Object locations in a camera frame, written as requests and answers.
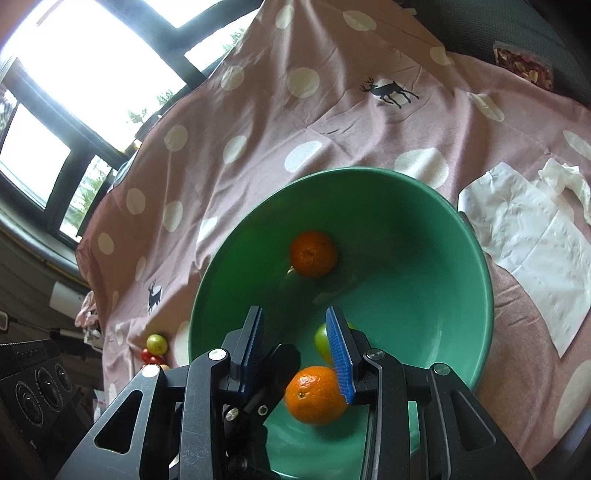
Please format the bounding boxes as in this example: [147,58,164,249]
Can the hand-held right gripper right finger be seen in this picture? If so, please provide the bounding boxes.
[324,305,536,480]

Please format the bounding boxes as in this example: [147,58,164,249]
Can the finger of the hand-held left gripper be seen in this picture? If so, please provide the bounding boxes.
[222,343,302,480]

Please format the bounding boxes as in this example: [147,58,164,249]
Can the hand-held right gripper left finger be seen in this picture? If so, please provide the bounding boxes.
[54,305,266,480]

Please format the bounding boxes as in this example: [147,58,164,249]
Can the round green lime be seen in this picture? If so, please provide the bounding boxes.
[314,323,358,367]

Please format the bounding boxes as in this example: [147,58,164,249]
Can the large orange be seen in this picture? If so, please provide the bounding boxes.
[284,366,349,426]

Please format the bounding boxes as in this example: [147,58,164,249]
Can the green bowl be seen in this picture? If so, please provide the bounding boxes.
[188,167,496,480]

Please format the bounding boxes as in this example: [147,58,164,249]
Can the small orange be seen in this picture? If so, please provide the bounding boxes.
[289,231,339,278]

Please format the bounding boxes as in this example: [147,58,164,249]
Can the white patterned plastic bag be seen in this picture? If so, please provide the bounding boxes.
[85,323,109,352]

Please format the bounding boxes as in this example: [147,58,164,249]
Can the pink clothes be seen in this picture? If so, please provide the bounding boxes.
[75,291,103,333]

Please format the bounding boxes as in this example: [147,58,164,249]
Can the white cylinder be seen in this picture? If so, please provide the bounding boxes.
[50,281,90,315]

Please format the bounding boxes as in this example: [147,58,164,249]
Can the flat white tissue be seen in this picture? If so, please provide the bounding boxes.
[457,161,591,358]

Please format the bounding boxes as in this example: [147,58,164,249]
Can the black device with round dials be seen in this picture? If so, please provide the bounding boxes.
[0,339,93,480]

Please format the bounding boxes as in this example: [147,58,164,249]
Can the pink polka dot tablecloth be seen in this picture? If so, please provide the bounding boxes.
[74,0,591,480]

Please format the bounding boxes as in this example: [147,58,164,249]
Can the crumpled white tissue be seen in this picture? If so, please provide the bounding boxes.
[538,158,591,213]

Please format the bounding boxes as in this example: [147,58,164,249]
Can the dark framed window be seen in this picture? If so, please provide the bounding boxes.
[0,0,259,241]

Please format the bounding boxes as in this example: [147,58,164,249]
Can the clear snack packet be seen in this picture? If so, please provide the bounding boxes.
[492,41,555,90]

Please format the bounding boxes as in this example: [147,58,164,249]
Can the grey fabric chair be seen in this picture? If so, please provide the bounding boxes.
[406,0,591,112]

